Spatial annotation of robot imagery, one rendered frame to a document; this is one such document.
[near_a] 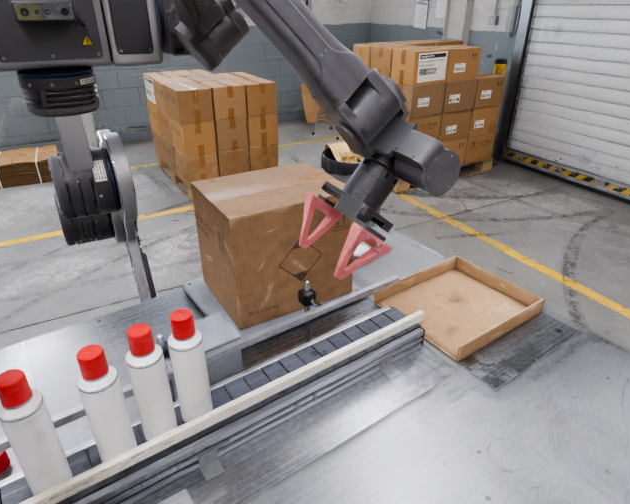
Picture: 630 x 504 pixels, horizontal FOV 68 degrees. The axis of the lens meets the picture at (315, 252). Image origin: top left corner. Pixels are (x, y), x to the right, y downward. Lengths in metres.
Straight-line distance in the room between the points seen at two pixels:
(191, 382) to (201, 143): 3.24
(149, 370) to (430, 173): 0.46
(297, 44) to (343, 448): 0.62
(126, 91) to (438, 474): 5.59
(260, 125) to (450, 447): 3.45
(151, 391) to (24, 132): 5.41
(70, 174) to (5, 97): 4.90
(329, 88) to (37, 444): 0.58
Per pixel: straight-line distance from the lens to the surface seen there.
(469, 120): 4.48
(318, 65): 0.57
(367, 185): 0.62
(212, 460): 0.84
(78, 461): 0.84
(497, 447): 0.90
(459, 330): 1.11
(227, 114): 3.92
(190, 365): 0.74
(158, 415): 0.77
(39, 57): 1.03
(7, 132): 6.04
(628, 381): 1.13
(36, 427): 0.72
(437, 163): 0.57
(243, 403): 0.81
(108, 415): 0.73
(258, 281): 1.00
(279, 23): 0.57
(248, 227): 0.93
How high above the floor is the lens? 1.49
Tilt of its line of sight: 29 degrees down
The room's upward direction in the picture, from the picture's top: straight up
